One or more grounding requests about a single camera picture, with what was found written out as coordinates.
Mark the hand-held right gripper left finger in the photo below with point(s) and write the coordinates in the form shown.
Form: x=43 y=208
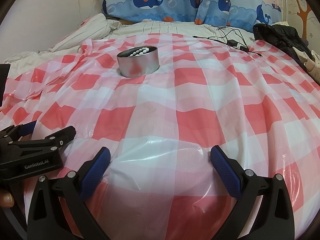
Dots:
x=97 y=170

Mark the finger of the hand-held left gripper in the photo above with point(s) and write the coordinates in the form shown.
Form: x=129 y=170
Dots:
x=25 y=127
x=60 y=135

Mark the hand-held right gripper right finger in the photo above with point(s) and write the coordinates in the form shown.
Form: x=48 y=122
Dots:
x=226 y=170

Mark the round silver metal tin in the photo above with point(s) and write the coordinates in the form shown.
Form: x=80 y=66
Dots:
x=137 y=66

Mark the person's left hand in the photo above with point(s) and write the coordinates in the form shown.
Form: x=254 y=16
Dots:
x=5 y=198

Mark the dark flat object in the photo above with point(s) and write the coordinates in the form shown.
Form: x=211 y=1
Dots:
x=4 y=85

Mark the red white checked plastic cloth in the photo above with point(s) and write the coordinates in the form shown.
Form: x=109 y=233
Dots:
x=187 y=105

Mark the white striped bedding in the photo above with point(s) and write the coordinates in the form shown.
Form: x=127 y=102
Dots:
x=87 y=33

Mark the black jacket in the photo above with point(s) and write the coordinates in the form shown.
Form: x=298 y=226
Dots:
x=275 y=37

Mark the blue whale print pillow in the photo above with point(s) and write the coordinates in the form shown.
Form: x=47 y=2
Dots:
x=150 y=2
x=240 y=7

